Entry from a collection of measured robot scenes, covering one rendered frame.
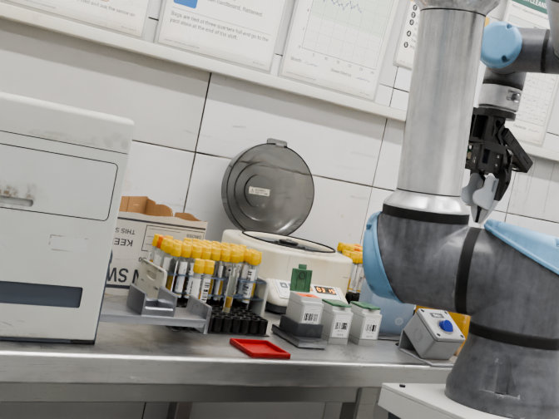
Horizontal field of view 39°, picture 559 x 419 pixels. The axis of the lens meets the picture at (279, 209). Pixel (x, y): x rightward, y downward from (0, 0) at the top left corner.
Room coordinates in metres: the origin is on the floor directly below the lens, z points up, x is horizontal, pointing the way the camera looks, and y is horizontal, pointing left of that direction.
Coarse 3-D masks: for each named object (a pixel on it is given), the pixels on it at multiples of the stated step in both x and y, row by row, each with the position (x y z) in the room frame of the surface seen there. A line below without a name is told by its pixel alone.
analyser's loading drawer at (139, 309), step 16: (160, 288) 1.15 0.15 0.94; (112, 304) 1.11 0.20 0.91; (128, 304) 1.12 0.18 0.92; (144, 304) 1.08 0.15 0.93; (160, 304) 1.14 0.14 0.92; (192, 304) 1.17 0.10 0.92; (112, 320) 1.06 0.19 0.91; (128, 320) 1.07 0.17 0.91; (144, 320) 1.08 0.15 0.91; (160, 320) 1.09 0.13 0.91; (176, 320) 1.10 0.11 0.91; (192, 320) 1.12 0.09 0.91; (208, 320) 1.13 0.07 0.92
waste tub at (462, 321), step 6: (420, 306) 1.53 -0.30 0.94; (450, 312) 1.46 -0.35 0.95; (456, 318) 1.45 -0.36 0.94; (462, 318) 1.43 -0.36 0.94; (468, 318) 1.43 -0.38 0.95; (456, 324) 1.44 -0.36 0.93; (462, 324) 1.43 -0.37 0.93; (468, 324) 1.44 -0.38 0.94; (462, 330) 1.43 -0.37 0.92; (456, 354) 1.43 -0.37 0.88
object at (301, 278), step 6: (300, 264) 1.32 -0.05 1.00; (306, 264) 1.33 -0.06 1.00; (294, 270) 1.31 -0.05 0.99; (300, 270) 1.32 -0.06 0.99; (306, 270) 1.32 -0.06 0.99; (312, 270) 1.33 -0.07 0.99; (294, 276) 1.31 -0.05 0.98; (300, 276) 1.32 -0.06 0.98; (306, 276) 1.32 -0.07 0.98; (294, 282) 1.31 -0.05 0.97; (300, 282) 1.32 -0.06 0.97; (306, 282) 1.33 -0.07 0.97; (294, 288) 1.31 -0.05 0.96; (300, 288) 1.32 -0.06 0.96; (306, 288) 1.32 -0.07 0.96
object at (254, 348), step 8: (232, 344) 1.18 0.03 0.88; (240, 344) 1.16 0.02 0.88; (248, 344) 1.19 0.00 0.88; (256, 344) 1.20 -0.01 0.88; (264, 344) 1.21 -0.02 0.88; (272, 344) 1.20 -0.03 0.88; (248, 352) 1.14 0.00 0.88; (256, 352) 1.13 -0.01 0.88; (264, 352) 1.14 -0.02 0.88; (272, 352) 1.15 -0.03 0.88; (280, 352) 1.16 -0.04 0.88; (288, 352) 1.17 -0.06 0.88
